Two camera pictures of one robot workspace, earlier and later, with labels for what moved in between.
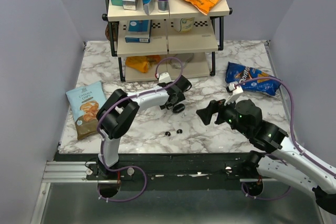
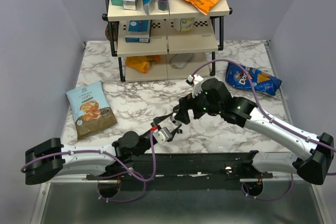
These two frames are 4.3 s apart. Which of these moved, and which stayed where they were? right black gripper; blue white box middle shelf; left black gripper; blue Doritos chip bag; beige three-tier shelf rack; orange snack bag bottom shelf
Moved: right black gripper; left black gripper
Stayed: blue Doritos chip bag; blue white box middle shelf; beige three-tier shelf rack; orange snack bag bottom shelf
